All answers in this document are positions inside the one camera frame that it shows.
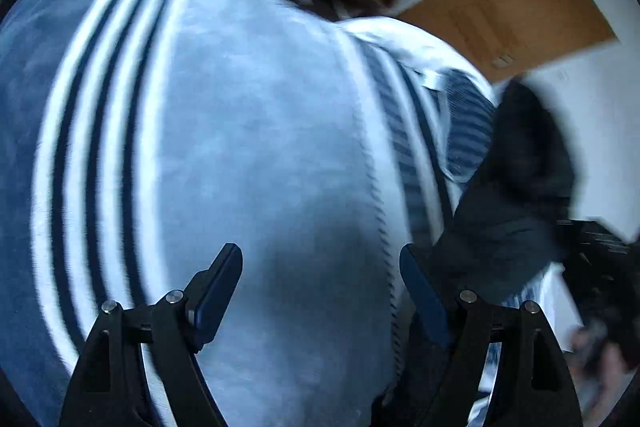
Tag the wooden door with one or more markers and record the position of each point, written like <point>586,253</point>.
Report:
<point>525,7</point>

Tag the person's right hand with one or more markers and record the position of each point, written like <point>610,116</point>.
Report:
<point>602,357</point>

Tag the blue striped pillow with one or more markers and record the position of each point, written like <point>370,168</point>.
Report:
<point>467,127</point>

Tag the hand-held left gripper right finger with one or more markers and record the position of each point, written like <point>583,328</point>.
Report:
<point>425,302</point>

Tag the black garment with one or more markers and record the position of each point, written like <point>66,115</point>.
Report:
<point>515,187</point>

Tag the blue white striped blanket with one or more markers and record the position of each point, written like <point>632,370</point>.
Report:
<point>225,132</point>

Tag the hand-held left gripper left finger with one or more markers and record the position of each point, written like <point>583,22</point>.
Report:
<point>217,302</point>

